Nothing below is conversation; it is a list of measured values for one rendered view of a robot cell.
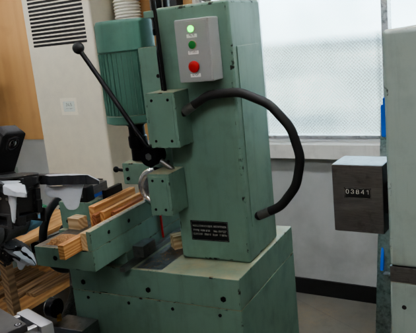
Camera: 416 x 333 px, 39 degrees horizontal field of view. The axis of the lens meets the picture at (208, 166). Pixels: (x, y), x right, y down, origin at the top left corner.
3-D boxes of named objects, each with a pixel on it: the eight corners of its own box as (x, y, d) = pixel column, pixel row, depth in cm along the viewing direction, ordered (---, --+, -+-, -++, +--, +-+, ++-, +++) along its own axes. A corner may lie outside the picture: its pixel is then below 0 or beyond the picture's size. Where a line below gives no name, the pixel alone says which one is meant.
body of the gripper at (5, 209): (51, 221, 97) (2, 215, 103) (48, 169, 96) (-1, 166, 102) (13, 230, 90) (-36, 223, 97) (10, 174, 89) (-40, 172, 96)
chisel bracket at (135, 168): (137, 183, 193) (133, 158, 191) (173, 184, 187) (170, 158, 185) (123, 189, 187) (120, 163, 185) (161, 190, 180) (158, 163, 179)
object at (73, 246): (175, 193, 208) (174, 182, 207) (180, 193, 207) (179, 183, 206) (59, 259, 154) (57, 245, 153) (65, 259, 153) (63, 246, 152)
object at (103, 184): (85, 190, 201) (82, 174, 200) (111, 191, 196) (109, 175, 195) (60, 201, 190) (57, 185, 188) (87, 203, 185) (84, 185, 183)
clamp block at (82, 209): (89, 214, 204) (85, 189, 203) (121, 216, 198) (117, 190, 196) (61, 228, 192) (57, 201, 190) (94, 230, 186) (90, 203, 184)
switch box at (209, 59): (190, 80, 159) (184, 20, 155) (224, 78, 154) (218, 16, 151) (179, 82, 154) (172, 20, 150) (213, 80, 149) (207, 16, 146)
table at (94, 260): (127, 203, 225) (125, 187, 224) (197, 206, 211) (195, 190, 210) (12, 263, 172) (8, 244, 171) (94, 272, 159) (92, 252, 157)
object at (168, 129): (166, 142, 167) (160, 89, 164) (193, 142, 163) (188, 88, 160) (150, 148, 160) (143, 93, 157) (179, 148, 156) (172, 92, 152)
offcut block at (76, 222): (69, 228, 180) (67, 217, 179) (77, 224, 183) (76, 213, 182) (79, 230, 177) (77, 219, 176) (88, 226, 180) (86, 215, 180)
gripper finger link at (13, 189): (30, 227, 83) (24, 217, 92) (27, 186, 82) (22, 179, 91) (6, 230, 82) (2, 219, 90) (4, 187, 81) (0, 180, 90)
